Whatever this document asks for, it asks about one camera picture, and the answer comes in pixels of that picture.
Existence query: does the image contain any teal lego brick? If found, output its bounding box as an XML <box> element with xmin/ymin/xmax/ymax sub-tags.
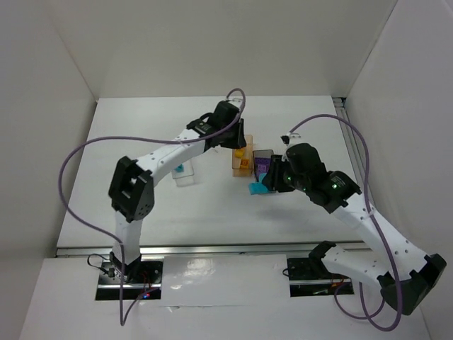
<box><xmin>248</xmin><ymin>182</ymin><xmax>275</xmax><ymax>195</ymax></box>
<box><xmin>258</xmin><ymin>173</ymin><xmax>267</xmax><ymax>183</ymax></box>

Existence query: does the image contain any small teal lego plate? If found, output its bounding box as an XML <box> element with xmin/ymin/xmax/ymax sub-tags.
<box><xmin>175</xmin><ymin>164</ymin><xmax>184</xmax><ymax>173</ymax></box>

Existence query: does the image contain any yellow square lego brick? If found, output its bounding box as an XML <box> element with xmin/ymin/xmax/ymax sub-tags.
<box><xmin>234</xmin><ymin>148</ymin><xmax>246</xmax><ymax>159</ymax></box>

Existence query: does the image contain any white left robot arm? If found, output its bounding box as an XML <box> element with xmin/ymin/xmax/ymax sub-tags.
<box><xmin>108</xmin><ymin>100</ymin><xmax>246</xmax><ymax>281</ymax></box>

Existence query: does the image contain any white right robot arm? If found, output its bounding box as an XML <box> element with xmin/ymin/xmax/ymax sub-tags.
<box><xmin>263</xmin><ymin>139</ymin><xmax>447</xmax><ymax>315</ymax></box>

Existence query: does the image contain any amber plastic container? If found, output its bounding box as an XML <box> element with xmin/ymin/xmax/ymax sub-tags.
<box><xmin>231</xmin><ymin>135</ymin><xmax>254</xmax><ymax>177</ymax></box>

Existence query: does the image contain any yellow lego in amber bin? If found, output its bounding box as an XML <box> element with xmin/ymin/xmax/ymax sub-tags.
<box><xmin>239</xmin><ymin>159</ymin><xmax>250</xmax><ymax>170</ymax></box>

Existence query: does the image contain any dark grey plastic container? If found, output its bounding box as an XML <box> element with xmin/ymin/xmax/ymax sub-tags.
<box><xmin>253</xmin><ymin>149</ymin><xmax>274</xmax><ymax>181</ymax></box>

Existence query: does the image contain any purple lego in grey bin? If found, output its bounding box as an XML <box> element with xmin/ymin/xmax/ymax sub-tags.
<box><xmin>255</xmin><ymin>157</ymin><xmax>271</xmax><ymax>166</ymax></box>

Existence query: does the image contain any clear plastic container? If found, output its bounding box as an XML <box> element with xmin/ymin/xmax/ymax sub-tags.
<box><xmin>171</xmin><ymin>160</ymin><xmax>195</xmax><ymax>187</ymax></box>

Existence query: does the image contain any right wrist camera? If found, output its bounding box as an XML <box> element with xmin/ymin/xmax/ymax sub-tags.
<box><xmin>280</xmin><ymin>132</ymin><xmax>303</xmax><ymax>147</ymax></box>

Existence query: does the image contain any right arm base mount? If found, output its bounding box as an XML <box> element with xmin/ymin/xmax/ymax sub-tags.
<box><xmin>282</xmin><ymin>257</ymin><xmax>354</xmax><ymax>298</ymax></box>

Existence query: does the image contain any aluminium front rail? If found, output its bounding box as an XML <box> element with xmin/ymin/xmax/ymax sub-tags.
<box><xmin>55</xmin><ymin>242</ymin><xmax>369</xmax><ymax>256</ymax></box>

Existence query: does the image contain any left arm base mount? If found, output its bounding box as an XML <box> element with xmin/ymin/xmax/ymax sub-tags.
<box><xmin>86</xmin><ymin>254</ymin><xmax>164</xmax><ymax>301</ymax></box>

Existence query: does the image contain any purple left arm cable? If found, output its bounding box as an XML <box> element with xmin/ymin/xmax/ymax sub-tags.
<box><xmin>57</xmin><ymin>88</ymin><xmax>246</xmax><ymax>327</ymax></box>

